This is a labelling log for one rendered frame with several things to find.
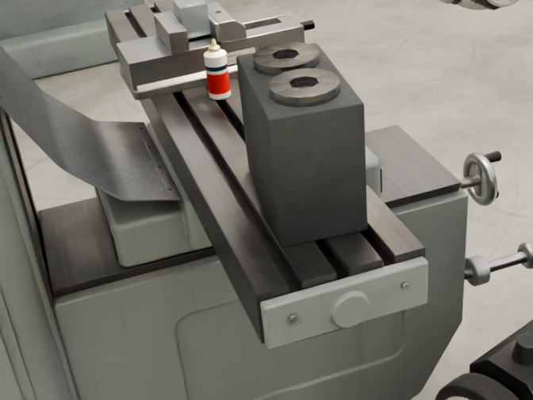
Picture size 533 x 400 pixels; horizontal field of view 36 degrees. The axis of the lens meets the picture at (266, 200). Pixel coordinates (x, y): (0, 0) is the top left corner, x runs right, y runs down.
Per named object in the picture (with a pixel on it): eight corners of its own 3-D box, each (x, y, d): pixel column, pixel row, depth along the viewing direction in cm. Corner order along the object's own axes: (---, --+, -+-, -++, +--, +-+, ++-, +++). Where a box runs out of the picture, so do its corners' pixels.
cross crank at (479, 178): (481, 185, 183) (485, 138, 177) (511, 210, 173) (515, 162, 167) (417, 201, 179) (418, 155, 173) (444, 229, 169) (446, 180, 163)
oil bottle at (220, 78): (228, 89, 151) (220, 32, 146) (233, 97, 148) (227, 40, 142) (206, 94, 150) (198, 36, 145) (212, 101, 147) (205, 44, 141)
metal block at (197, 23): (202, 25, 159) (198, -6, 156) (211, 34, 154) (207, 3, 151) (176, 29, 158) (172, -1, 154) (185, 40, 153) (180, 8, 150)
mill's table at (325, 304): (198, 22, 208) (194, -9, 204) (435, 305, 106) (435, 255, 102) (109, 40, 203) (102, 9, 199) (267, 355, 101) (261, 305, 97)
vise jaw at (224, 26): (227, 18, 164) (224, -1, 161) (247, 37, 153) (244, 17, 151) (198, 25, 162) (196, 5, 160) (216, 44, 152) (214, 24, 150)
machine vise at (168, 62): (282, 38, 171) (278, -14, 165) (310, 61, 159) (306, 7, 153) (120, 73, 163) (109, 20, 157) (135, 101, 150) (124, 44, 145)
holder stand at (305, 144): (324, 155, 127) (317, 32, 116) (369, 231, 108) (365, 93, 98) (248, 169, 125) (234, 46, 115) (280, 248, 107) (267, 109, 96)
